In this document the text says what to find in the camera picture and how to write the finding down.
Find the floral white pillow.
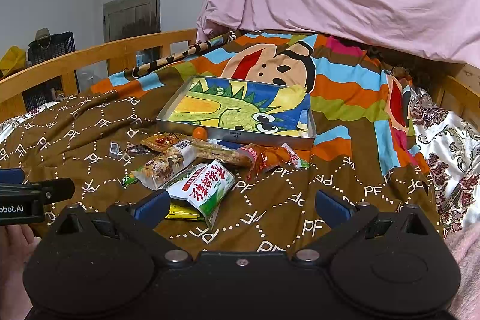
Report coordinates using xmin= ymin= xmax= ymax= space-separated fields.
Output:
xmin=408 ymin=88 xmax=479 ymax=235

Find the black plastic crate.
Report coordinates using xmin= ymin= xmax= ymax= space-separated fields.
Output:
xmin=22 ymin=32 xmax=76 ymax=111

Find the small orange mandarin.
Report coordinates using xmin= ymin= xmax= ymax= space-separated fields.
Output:
xmin=192 ymin=127 xmax=208 ymax=140

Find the orange tofu snack packet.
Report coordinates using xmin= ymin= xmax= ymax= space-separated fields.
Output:
xmin=237 ymin=143 xmax=309 ymax=180

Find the straw hat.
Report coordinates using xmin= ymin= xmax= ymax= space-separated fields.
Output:
xmin=35 ymin=28 xmax=51 ymax=44

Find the nut bar clear packet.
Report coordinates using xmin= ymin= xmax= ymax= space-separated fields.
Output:
xmin=133 ymin=140 xmax=197 ymax=191

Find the person's left hand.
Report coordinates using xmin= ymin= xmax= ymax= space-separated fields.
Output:
xmin=1 ymin=224 xmax=41 ymax=319

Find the yellow bag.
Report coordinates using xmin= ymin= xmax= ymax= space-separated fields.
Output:
xmin=0 ymin=46 xmax=27 ymax=79

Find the brown colourful cartoon blanket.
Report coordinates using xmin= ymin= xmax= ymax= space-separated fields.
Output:
xmin=1 ymin=30 xmax=444 ymax=253

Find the yellow snack packet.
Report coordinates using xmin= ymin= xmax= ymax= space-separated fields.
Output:
xmin=165 ymin=200 xmax=204 ymax=222

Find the small dark date packet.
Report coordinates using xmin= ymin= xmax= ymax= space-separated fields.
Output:
xmin=108 ymin=141 xmax=152 ymax=159

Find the blue white packet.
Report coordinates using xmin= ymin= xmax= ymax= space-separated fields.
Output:
xmin=208 ymin=139 xmax=244 ymax=150

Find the metal tray with dinosaur picture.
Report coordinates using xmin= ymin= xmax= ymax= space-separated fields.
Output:
xmin=156 ymin=76 xmax=317 ymax=150

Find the rice crisp clear packet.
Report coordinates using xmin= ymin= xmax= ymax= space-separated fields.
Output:
xmin=190 ymin=139 xmax=251 ymax=167

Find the wooden bed rail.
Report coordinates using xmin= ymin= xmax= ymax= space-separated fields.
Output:
xmin=1 ymin=28 xmax=197 ymax=121

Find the white green snack packet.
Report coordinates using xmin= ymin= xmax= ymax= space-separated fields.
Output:
xmin=163 ymin=160 xmax=235 ymax=229

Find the gold red candy packet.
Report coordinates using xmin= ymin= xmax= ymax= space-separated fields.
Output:
xmin=141 ymin=133 xmax=184 ymax=153

